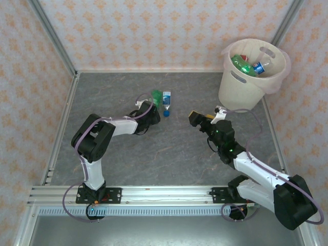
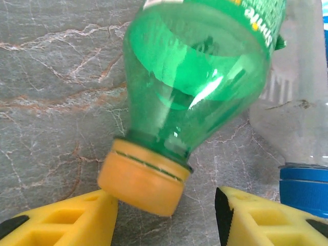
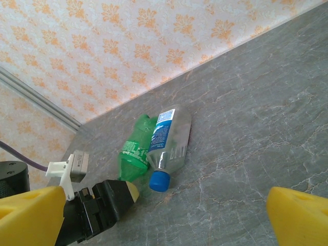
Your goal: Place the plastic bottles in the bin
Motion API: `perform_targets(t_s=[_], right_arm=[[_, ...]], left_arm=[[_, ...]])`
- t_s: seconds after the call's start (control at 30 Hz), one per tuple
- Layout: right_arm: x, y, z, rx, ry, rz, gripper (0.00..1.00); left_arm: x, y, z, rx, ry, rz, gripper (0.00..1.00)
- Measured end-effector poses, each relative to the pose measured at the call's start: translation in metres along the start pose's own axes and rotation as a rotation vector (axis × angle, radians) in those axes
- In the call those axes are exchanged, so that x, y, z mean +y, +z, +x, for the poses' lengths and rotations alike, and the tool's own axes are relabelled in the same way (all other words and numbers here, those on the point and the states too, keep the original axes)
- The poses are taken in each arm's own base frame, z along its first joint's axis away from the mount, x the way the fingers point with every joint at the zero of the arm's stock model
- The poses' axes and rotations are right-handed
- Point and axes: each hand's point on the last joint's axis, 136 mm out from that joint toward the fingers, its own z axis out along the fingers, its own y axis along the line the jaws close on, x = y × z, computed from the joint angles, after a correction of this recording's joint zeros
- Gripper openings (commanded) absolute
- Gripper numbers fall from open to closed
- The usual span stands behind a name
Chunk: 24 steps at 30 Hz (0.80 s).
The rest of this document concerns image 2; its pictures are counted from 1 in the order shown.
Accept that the clear bottle light blue label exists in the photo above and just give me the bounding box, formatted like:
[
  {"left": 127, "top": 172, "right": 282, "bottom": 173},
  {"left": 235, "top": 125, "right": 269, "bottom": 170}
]
[{"left": 248, "top": 0, "right": 328, "bottom": 219}]

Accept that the green bottle yellow cap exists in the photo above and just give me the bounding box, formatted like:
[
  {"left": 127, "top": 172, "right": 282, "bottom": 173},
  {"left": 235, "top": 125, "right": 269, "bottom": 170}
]
[{"left": 96, "top": 0, "right": 288, "bottom": 216}]

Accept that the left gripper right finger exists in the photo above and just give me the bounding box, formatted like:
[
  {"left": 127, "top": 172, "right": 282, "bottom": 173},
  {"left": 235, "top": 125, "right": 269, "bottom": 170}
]
[{"left": 214, "top": 186, "right": 328, "bottom": 246}]

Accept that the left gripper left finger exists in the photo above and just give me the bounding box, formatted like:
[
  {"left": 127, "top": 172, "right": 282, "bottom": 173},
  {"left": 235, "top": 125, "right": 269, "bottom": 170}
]
[{"left": 0, "top": 188, "right": 119, "bottom": 246}]

